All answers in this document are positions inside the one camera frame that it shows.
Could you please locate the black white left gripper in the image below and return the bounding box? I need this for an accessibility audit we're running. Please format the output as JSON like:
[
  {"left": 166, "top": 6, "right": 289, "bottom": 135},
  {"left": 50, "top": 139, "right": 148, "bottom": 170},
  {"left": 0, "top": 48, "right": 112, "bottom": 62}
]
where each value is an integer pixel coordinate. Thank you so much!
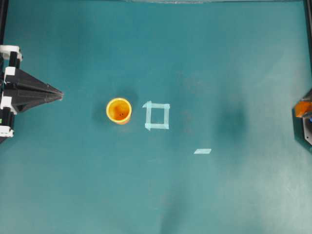
[{"left": 0, "top": 45, "right": 63, "bottom": 143}]

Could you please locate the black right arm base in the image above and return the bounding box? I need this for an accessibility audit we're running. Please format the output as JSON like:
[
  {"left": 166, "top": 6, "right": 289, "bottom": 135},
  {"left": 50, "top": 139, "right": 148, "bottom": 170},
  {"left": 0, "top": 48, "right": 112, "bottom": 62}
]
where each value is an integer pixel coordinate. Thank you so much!
[{"left": 292, "top": 89, "right": 312, "bottom": 147}]

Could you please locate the orange plastic cup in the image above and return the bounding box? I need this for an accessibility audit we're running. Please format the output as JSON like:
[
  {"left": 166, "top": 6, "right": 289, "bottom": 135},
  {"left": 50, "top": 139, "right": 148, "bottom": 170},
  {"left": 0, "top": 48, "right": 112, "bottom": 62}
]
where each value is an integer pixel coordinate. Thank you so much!
[{"left": 106, "top": 97, "right": 132, "bottom": 125}]

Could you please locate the tape square marker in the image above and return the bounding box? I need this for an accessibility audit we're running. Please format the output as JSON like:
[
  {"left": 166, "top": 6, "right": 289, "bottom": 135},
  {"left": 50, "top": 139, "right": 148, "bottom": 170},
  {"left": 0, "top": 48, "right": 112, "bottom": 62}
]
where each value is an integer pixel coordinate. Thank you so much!
[{"left": 142, "top": 101, "right": 170, "bottom": 131}]

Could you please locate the small tape strip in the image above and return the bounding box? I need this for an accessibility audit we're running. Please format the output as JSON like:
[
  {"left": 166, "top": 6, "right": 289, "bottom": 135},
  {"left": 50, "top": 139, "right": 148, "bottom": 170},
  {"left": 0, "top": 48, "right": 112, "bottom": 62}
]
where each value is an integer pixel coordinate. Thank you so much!
[{"left": 194, "top": 148, "right": 212, "bottom": 155}]

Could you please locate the dark green table mat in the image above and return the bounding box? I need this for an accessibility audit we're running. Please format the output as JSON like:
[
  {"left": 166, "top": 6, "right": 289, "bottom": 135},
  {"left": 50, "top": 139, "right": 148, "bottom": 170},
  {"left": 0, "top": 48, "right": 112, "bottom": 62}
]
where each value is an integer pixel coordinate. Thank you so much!
[{"left": 0, "top": 0, "right": 312, "bottom": 234}]

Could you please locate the black aluminium frame rail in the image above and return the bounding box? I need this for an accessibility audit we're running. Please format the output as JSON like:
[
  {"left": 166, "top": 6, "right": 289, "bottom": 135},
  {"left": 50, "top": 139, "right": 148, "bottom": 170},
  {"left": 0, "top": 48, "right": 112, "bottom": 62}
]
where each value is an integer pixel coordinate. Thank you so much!
[{"left": 0, "top": 0, "right": 9, "bottom": 45}]

